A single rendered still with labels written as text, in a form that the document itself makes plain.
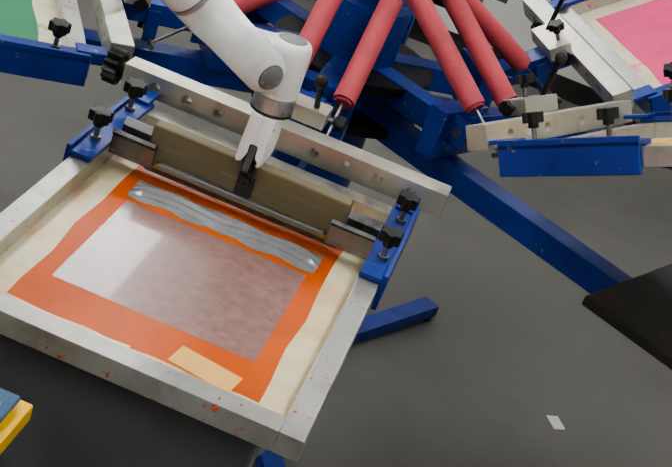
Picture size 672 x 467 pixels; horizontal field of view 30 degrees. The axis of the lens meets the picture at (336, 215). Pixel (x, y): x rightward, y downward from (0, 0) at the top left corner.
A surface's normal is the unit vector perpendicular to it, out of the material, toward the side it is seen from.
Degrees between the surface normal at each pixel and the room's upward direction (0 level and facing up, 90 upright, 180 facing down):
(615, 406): 0
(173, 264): 0
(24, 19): 0
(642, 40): 32
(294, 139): 90
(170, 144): 90
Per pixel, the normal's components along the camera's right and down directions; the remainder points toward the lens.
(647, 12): -0.22, -0.78
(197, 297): 0.31, -0.83
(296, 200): -0.24, 0.40
